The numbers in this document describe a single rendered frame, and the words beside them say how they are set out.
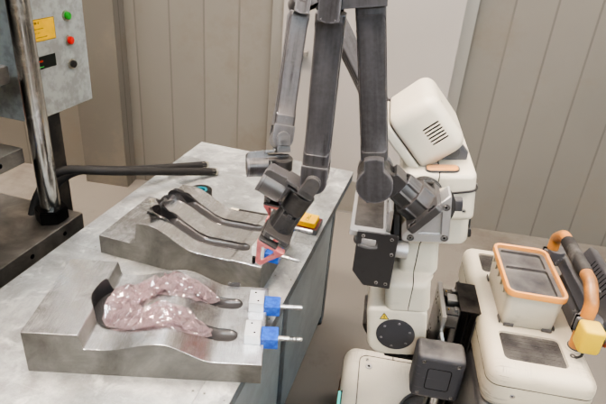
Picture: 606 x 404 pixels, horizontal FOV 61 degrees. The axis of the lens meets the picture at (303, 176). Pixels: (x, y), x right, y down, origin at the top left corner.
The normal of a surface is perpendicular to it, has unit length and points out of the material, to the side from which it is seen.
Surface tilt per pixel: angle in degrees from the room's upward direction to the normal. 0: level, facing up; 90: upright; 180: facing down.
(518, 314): 92
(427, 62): 90
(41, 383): 0
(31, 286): 0
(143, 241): 90
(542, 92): 90
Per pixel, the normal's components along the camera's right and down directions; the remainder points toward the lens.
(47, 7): 0.95, 0.19
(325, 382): 0.07, -0.90
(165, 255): -0.29, 0.40
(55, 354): 0.00, 0.44
